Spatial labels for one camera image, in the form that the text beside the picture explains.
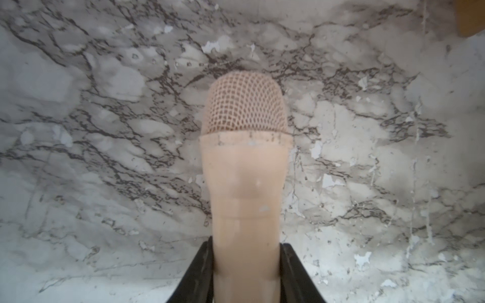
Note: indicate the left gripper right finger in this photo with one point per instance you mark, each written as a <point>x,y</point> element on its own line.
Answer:
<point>296,285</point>

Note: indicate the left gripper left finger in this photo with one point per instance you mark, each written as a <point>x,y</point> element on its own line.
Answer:
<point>196,285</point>

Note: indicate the beige toy microphone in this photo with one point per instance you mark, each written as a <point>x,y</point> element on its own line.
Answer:
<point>245,145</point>

